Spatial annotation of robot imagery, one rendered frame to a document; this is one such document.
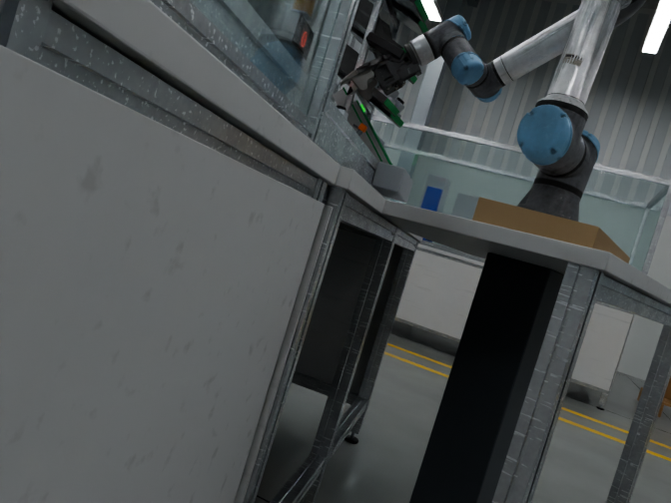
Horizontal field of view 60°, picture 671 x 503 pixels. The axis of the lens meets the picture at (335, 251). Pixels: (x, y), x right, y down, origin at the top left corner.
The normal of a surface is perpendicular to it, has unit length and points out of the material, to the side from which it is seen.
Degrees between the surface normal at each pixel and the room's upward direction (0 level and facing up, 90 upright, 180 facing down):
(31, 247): 90
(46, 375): 90
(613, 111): 90
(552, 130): 94
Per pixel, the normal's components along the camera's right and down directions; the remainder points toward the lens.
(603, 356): -0.35, -0.07
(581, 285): -0.63, -0.17
